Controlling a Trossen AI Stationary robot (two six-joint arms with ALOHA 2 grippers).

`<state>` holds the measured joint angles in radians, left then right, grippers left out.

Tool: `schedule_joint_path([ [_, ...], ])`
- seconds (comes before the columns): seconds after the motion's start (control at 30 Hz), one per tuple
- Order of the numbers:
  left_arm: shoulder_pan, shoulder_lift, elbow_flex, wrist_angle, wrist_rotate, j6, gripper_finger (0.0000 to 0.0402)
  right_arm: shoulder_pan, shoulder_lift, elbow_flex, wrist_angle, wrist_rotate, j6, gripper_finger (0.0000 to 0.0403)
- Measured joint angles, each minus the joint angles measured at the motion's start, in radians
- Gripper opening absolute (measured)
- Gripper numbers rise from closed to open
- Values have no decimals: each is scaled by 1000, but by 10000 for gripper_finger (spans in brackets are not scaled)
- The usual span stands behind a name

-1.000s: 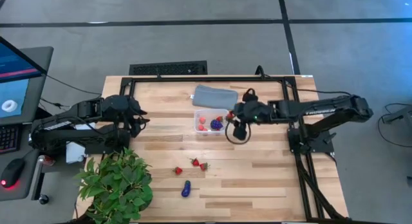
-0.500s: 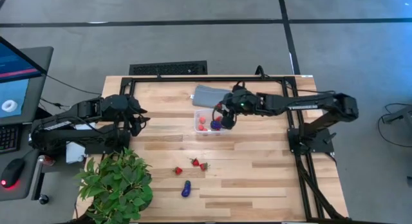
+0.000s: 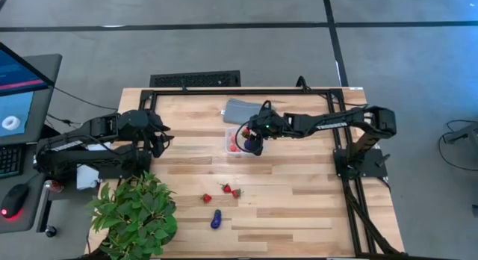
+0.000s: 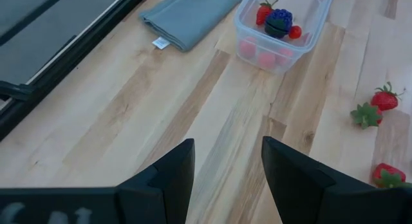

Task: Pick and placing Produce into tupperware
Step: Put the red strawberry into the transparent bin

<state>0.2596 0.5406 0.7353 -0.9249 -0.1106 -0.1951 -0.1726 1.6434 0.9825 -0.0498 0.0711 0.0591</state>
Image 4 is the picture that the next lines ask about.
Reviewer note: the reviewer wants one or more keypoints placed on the pink ball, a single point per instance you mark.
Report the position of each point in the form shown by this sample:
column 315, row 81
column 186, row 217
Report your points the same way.
column 248, row 48
column 266, row 60

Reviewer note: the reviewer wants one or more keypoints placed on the purple toy grape bunch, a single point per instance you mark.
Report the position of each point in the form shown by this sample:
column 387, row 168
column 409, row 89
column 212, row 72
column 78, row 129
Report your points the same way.
column 279, row 19

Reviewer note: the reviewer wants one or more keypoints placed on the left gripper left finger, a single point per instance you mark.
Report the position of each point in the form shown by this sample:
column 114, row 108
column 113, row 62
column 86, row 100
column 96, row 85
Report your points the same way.
column 161, row 198

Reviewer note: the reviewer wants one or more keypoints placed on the clear plastic tupperware container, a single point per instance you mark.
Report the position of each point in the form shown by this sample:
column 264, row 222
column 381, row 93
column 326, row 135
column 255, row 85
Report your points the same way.
column 318, row 11

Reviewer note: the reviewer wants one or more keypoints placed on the grey folded cloth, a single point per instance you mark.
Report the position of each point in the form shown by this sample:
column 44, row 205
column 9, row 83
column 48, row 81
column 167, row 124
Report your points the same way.
column 193, row 14

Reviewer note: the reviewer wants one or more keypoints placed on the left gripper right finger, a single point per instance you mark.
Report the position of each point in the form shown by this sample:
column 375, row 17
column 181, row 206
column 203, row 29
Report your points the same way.
column 296, row 192

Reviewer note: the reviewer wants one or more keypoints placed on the black aluminium table frame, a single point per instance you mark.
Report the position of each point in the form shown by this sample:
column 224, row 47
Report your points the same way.
column 48, row 80

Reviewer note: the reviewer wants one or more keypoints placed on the red toy strawberry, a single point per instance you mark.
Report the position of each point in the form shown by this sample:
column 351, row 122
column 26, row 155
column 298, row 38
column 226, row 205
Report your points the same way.
column 365, row 116
column 387, row 174
column 263, row 14
column 384, row 101

